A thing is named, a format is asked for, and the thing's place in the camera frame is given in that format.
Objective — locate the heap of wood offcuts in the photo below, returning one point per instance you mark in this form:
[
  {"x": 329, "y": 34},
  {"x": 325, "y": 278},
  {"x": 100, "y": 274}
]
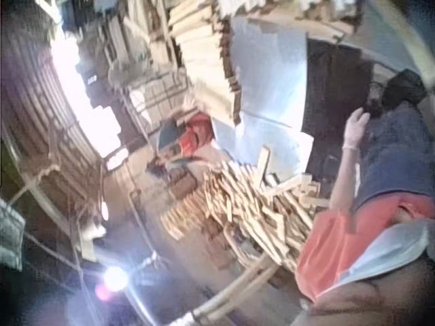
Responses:
[{"x": 251, "y": 207}]

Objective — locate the white sheet boards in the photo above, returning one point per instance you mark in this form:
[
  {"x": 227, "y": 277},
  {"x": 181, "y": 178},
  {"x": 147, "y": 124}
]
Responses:
[{"x": 272, "y": 81}]

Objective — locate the person's left hand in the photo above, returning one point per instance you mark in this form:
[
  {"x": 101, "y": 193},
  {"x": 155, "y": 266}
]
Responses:
[{"x": 353, "y": 132}]

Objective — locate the stack of wooden planks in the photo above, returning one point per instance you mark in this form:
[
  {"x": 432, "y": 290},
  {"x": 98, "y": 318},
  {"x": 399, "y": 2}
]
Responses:
[{"x": 204, "y": 57}]

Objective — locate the dark machine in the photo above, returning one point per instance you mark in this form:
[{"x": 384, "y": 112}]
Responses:
[{"x": 336, "y": 85}]

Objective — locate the pale wooden frame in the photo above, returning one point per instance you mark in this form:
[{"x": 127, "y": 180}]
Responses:
[{"x": 234, "y": 288}]

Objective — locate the person's left fingers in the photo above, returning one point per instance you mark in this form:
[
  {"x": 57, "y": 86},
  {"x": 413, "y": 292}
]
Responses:
[{"x": 357, "y": 117}]

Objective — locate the standing fan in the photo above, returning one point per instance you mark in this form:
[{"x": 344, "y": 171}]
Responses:
[{"x": 119, "y": 75}]

